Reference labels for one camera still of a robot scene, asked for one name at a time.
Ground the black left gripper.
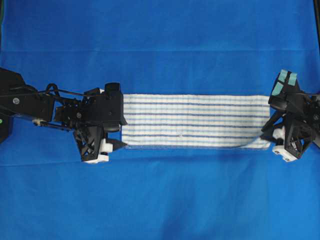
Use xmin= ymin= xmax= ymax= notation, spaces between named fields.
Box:
xmin=73 ymin=88 xmax=128 ymax=164

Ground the black taped right wrist camera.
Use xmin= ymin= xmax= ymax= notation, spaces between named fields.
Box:
xmin=268 ymin=69 xmax=305 ymax=115

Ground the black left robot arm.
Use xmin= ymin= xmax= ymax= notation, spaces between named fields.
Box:
xmin=0 ymin=68 xmax=127 ymax=164

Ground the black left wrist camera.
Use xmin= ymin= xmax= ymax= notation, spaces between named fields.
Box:
xmin=101 ymin=82 xmax=124 ymax=133

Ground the blue table cloth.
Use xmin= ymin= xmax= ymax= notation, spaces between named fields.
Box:
xmin=0 ymin=0 xmax=320 ymax=240

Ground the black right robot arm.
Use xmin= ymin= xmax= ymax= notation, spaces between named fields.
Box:
xmin=260 ymin=92 xmax=320 ymax=163

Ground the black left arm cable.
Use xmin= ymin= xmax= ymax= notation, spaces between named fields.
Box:
xmin=0 ymin=83 xmax=101 ymax=101

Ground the white blue striped towel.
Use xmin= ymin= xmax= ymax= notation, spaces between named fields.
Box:
xmin=121 ymin=94 xmax=270 ymax=150

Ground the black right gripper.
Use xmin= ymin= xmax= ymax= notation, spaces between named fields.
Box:
xmin=260 ymin=111 xmax=317 ymax=163

